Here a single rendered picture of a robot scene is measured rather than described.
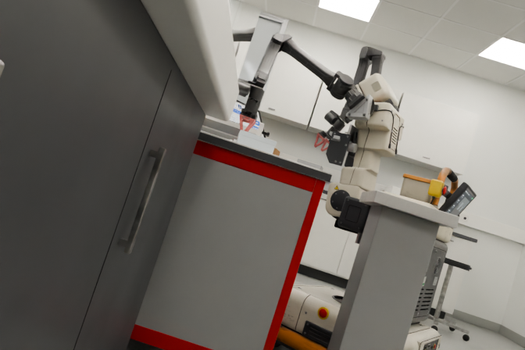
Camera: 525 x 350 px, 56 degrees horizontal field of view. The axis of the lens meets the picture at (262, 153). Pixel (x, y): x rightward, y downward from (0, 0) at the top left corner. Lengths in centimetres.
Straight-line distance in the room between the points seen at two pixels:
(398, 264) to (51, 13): 146
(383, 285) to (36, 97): 143
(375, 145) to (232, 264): 113
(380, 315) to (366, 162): 93
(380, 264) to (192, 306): 62
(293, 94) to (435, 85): 176
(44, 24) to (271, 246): 123
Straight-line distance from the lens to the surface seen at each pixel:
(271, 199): 156
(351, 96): 237
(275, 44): 240
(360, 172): 241
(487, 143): 644
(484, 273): 642
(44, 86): 47
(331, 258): 525
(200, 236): 157
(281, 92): 567
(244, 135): 164
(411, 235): 174
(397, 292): 174
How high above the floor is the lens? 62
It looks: 5 degrees up
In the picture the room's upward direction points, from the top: 18 degrees clockwise
